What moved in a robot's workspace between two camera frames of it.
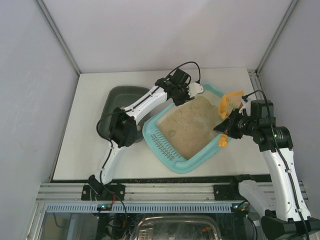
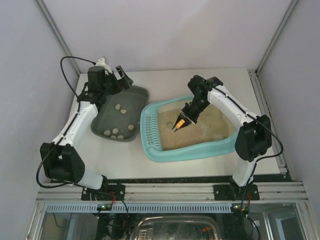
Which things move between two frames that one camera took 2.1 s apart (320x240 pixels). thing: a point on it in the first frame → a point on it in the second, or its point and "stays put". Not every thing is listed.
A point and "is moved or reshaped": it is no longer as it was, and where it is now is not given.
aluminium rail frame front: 142,192 stays put
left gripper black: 182,95 → 117,81
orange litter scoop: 229,102 → 180,123
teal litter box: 179,137 is moved or reshaped
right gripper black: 231,126 → 188,116
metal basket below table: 177,228 stays put
